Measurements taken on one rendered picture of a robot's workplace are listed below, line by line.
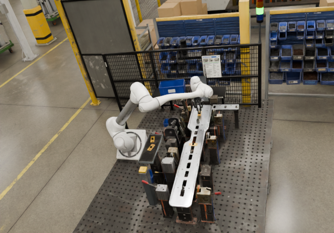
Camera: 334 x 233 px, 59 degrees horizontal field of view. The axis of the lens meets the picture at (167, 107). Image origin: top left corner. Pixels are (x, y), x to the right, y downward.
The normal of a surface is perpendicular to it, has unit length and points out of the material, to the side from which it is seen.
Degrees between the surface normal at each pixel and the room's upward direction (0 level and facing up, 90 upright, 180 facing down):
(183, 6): 90
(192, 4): 90
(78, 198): 0
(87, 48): 91
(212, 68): 90
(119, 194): 0
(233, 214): 0
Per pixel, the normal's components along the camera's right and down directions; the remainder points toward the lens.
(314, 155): -0.17, -0.81
